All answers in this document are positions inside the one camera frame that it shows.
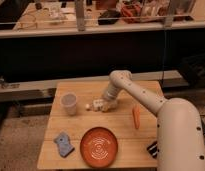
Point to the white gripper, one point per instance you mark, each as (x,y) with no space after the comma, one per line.
(109,105)

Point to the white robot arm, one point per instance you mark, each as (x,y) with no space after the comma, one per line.
(180,140)

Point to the orange ceramic bowl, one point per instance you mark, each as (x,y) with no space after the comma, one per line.
(99,147)

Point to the orange carrot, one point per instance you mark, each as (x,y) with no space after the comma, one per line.
(136,116)

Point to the clear plastic cup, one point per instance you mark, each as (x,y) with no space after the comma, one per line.
(68,102)

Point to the wooden table board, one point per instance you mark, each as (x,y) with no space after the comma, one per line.
(132,141)

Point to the blue sponge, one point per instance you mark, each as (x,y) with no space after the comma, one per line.
(63,144)

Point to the black and white striped block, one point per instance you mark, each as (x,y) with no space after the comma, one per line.
(152,149)

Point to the black bag on shelf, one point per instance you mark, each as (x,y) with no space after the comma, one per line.
(108,17)

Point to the red object on shelf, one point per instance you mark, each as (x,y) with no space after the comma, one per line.
(131,13)

